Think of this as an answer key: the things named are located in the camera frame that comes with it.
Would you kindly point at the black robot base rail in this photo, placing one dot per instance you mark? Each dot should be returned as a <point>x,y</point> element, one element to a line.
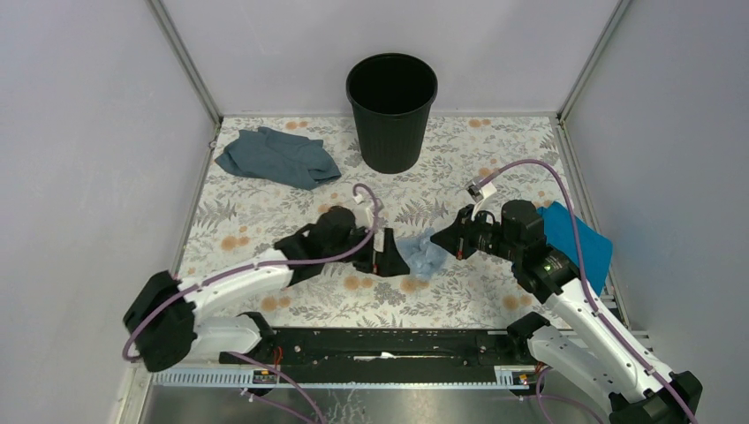
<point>364,356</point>

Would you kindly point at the light blue plastic trash bag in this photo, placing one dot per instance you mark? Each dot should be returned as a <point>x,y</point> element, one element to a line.
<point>423,257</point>

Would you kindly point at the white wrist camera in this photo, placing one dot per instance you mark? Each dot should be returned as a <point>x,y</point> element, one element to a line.
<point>364,211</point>
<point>480,193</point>

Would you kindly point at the black plastic trash bin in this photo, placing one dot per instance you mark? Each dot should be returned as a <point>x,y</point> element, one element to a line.
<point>391,95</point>

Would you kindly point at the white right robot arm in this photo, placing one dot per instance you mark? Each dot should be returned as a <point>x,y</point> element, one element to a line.
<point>614,369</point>

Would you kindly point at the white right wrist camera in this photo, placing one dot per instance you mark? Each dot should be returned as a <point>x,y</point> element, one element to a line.
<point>480,193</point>

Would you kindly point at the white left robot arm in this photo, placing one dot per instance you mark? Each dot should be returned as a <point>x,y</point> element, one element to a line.
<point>174,319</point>

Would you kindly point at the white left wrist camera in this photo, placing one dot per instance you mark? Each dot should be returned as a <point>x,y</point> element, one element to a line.
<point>364,211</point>

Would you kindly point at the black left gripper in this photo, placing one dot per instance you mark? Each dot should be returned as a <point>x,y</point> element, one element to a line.
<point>389,261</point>

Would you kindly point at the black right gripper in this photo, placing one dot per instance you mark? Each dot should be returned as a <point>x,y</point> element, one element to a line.
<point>457,238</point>

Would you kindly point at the grey-blue crumpled cloth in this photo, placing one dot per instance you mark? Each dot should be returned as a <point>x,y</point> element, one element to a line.
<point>279,157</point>

